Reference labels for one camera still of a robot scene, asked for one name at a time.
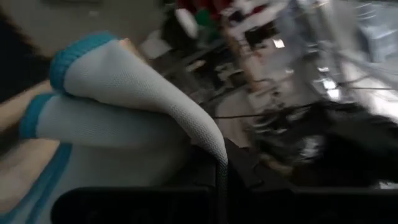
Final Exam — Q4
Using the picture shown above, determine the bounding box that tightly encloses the blue microfiber towel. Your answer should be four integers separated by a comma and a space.
0, 30, 229, 224

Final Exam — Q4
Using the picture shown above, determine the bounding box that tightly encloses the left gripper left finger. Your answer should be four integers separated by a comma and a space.
51, 155, 218, 224

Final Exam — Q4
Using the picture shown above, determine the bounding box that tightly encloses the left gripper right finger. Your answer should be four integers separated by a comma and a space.
228, 139, 398, 224

